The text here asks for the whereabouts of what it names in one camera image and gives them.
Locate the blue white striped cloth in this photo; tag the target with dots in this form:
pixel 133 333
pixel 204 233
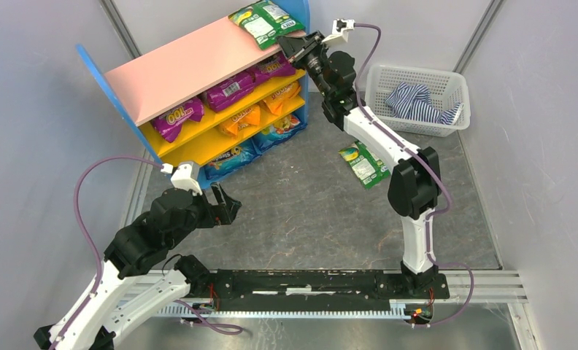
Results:
pixel 413 102

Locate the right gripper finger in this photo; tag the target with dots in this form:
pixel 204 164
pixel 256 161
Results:
pixel 314 38
pixel 292 48

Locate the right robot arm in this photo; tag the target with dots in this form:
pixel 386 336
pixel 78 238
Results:
pixel 414 172

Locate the orange candy bag on shelf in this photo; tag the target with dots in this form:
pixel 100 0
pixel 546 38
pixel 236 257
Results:
pixel 274 103

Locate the blue candy bag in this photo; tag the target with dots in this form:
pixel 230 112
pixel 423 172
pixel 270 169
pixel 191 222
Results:
pixel 278 132
pixel 232 159

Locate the purple candy bag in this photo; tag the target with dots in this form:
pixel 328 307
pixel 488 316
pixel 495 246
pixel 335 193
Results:
pixel 276 65
pixel 169 124
pixel 229 91

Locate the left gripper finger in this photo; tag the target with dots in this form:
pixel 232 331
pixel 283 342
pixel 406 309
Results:
pixel 229 212
pixel 222 198

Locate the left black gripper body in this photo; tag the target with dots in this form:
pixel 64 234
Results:
pixel 214 208

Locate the blue pink yellow shelf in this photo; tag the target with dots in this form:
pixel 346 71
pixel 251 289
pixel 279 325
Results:
pixel 163 78

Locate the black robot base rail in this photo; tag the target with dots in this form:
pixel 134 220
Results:
pixel 317 290

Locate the orange candy bag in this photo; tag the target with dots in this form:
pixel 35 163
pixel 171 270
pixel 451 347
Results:
pixel 274 103
pixel 251 116

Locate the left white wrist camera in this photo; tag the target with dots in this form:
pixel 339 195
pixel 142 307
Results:
pixel 184 176

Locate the white plastic basket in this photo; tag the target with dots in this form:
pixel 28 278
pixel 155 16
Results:
pixel 446 89

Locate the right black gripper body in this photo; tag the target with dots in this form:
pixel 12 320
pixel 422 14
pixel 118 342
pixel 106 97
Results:
pixel 300 51

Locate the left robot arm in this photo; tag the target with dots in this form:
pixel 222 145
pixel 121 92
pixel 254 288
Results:
pixel 98 321

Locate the green candy bag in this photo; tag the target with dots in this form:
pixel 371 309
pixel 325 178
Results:
pixel 368 168
pixel 265 21

